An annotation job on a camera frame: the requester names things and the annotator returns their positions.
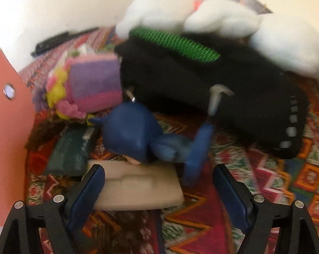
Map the white plush toy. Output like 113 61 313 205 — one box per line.
116 0 319 82

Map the pink storage box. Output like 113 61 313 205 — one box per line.
0 50 35 226

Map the black remote on bed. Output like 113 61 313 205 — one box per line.
30 27 99 58

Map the black green-trimmed pouch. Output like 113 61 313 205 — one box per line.
115 28 309 159

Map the blue figurine toy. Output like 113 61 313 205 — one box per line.
89 102 214 185

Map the patterned red woven cloth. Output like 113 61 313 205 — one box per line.
18 26 319 254

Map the beige piece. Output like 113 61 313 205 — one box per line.
88 159 184 211

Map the pink purple plush cake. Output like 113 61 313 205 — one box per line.
33 44 123 120

